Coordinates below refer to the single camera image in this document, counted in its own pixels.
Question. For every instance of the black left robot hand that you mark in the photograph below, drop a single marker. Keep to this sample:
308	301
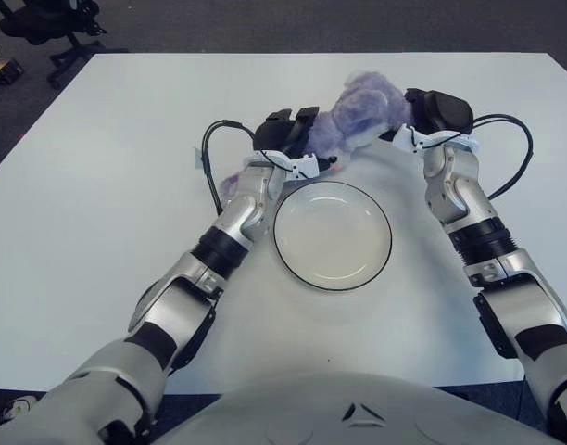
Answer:
276	134

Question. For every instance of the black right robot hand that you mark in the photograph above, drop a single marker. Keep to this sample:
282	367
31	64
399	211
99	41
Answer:
443	113

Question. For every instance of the purple plush bunny doll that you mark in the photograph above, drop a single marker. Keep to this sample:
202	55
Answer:
357	106

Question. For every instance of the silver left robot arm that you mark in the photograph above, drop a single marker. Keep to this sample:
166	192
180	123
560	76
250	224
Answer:
237	222

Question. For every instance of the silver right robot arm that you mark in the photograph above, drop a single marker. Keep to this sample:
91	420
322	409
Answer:
455	194

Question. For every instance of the white plate with black rim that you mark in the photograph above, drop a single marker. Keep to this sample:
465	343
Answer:
332	236

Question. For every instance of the white left wrist sensor box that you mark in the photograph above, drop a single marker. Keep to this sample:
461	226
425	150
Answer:
304	168

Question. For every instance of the white wrist sensor box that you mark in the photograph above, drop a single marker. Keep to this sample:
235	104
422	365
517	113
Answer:
406	139
304	168

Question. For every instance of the white right wrist sensor box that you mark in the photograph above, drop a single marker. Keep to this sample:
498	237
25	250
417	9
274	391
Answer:
406	139

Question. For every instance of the black office chair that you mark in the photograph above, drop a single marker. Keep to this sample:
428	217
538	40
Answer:
33	28

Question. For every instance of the grey robot torso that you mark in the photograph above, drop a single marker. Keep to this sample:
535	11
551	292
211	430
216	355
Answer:
311	412

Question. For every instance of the small cardboard box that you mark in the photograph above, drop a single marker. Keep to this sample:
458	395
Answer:
3	69

